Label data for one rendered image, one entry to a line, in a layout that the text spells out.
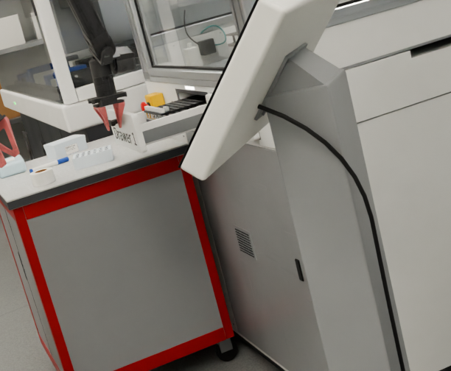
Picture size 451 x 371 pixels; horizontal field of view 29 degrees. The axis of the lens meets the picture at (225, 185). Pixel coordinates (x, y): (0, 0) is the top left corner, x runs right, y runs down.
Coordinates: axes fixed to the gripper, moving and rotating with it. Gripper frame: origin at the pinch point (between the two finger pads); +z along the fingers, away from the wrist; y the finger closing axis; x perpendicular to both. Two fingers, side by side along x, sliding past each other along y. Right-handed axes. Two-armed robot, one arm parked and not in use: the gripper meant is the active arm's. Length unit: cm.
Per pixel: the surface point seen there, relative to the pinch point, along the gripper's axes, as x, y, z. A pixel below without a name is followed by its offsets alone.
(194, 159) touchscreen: -113, -16, -5
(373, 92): -53, 55, 1
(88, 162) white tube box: 25.7, -4.3, 12.2
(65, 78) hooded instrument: 83, 6, -12
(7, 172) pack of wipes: 54, -26, 13
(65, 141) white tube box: 60, -4, 8
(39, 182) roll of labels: 19.7, -21.6, 13.5
